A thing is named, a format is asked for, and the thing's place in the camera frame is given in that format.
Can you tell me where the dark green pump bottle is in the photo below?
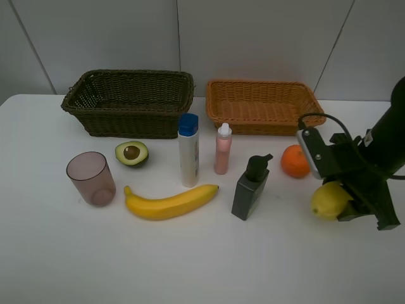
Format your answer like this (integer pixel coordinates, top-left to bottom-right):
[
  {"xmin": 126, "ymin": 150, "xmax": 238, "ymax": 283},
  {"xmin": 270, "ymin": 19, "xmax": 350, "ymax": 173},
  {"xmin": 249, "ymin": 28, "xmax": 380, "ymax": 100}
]
[{"xmin": 232, "ymin": 154, "xmax": 273, "ymax": 220}]

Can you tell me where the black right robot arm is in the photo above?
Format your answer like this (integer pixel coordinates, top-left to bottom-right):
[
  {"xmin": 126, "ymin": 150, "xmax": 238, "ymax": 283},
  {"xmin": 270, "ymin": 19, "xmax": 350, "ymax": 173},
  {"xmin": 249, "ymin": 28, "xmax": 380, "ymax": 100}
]
[{"xmin": 326, "ymin": 79, "xmax": 404, "ymax": 231}]

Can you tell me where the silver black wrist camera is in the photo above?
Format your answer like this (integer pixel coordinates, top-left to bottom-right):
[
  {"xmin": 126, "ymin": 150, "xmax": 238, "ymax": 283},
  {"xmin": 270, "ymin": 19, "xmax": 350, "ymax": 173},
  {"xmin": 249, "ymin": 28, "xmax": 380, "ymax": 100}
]
[{"xmin": 296, "ymin": 127, "xmax": 337, "ymax": 180}]

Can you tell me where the translucent pink plastic cup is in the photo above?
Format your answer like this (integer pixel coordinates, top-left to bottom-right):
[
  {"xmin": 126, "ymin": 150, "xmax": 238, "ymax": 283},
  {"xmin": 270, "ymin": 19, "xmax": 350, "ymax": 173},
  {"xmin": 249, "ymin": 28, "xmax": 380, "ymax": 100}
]
[{"xmin": 66, "ymin": 151, "xmax": 116, "ymax": 207}]

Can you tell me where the yellow banana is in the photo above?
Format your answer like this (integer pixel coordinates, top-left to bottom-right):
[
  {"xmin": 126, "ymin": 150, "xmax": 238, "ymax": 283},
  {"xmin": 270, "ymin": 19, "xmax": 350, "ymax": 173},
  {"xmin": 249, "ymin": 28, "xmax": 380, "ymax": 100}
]
[{"xmin": 124, "ymin": 184, "xmax": 219, "ymax": 220}]

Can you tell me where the orange mandarin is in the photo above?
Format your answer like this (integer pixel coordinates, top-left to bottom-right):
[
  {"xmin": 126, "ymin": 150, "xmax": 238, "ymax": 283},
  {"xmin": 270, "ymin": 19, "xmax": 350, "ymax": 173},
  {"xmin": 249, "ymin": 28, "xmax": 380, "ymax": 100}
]
[{"xmin": 280, "ymin": 144, "xmax": 310, "ymax": 179}]

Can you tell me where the pink bottle white cap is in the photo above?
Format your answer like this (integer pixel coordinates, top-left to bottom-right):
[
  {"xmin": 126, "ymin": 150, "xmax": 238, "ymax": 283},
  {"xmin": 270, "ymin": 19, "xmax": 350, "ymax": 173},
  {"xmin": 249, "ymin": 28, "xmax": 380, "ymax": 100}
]
[{"xmin": 215, "ymin": 123, "xmax": 232, "ymax": 175}]

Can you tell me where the black camera cable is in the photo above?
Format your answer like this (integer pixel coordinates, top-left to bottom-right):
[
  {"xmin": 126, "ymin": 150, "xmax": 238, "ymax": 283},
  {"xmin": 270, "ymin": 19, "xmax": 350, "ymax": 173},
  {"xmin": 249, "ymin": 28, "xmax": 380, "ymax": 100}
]
[{"xmin": 297, "ymin": 113, "xmax": 405, "ymax": 180}]

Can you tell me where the dark brown wicker basket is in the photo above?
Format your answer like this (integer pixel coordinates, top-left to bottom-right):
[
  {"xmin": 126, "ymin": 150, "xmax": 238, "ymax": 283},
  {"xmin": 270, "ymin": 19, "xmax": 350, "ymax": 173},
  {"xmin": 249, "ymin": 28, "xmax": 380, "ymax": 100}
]
[{"xmin": 61, "ymin": 70, "xmax": 194, "ymax": 139}]

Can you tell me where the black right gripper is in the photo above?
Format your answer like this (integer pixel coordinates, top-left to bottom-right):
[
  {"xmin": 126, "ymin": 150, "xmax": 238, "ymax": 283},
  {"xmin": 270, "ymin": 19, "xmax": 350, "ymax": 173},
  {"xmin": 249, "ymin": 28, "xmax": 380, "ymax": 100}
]
[{"xmin": 324, "ymin": 132, "xmax": 399, "ymax": 231}]

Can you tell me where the orange wicker basket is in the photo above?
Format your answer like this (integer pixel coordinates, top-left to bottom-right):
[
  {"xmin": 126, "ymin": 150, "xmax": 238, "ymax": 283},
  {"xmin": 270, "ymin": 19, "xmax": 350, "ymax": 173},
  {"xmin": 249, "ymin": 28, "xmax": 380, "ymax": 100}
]
[{"xmin": 206, "ymin": 80, "xmax": 323, "ymax": 136}]

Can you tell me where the yellow lemon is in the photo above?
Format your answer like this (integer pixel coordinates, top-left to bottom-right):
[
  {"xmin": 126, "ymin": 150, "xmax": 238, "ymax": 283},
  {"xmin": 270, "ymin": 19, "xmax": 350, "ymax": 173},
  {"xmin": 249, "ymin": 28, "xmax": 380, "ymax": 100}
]
[{"xmin": 311, "ymin": 181, "xmax": 353, "ymax": 221}]

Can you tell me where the halved avocado with pit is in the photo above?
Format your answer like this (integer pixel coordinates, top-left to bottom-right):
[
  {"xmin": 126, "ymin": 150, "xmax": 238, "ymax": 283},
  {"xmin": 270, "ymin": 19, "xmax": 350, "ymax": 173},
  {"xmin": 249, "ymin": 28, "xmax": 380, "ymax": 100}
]
[{"xmin": 115, "ymin": 141, "xmax": 149, "ymax": 167}]

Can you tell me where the white bottle blue cap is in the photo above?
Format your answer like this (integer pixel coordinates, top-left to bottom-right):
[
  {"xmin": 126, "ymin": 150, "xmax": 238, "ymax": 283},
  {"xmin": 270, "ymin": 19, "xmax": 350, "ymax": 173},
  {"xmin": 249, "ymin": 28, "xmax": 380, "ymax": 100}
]
[{"xmin": 178, "ymin": 113, "xmax": 199, "ymax": 187}]

